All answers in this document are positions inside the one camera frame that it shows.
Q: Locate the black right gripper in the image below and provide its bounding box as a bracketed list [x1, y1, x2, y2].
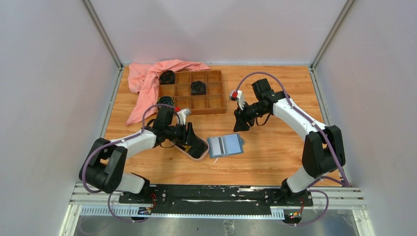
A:
[234, 101, 268, 132]

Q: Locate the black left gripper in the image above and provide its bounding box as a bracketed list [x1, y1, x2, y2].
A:
[165, 122, 201, 146]

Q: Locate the pink oval card tray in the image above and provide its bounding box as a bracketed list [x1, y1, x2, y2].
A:
[174, 136, 209, 162]

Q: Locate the teal leather card holder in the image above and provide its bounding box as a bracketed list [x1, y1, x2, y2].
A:
[207, 133, 244, 159]

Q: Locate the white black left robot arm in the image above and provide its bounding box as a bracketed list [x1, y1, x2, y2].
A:
[79, 104, 209, 203]

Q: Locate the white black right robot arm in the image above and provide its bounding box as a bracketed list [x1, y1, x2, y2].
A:
[230, 79, 346, 206]

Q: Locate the yellow black credit card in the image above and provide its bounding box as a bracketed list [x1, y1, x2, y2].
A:
[177, 145, 192, 154]

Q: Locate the white card with magnetic stripe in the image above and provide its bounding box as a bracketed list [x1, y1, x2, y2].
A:
[209, 137, 225, 156]

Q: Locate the wooden compartment tray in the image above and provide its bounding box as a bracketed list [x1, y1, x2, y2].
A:
[157, 70, 226, 115]

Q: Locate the rolled dark dotted tie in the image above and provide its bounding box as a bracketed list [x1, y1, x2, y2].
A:
[190, 81, 207, 96]

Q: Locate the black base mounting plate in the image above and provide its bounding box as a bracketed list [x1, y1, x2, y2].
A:
[119, 184, 313, 215]

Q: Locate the rolled black tie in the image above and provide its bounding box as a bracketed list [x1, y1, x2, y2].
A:
[159, 70, 176, 85]

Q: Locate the pink cloth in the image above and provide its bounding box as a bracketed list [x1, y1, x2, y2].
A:
[125, 59, 209, 126]

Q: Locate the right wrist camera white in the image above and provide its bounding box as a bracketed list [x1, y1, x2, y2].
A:
[229, 90, 246, 110]

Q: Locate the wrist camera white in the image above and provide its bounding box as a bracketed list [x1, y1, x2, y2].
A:
[229, 90, 246, 110]
[175, 107, 191, 125]

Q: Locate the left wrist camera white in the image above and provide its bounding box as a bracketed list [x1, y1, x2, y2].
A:
[175, 107, 191, 125]

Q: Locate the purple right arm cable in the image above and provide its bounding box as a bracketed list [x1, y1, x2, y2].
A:
[235, 72, 351, 227]

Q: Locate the aluminium frame rail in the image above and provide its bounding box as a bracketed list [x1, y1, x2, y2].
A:
[60, 183, 375, 236]

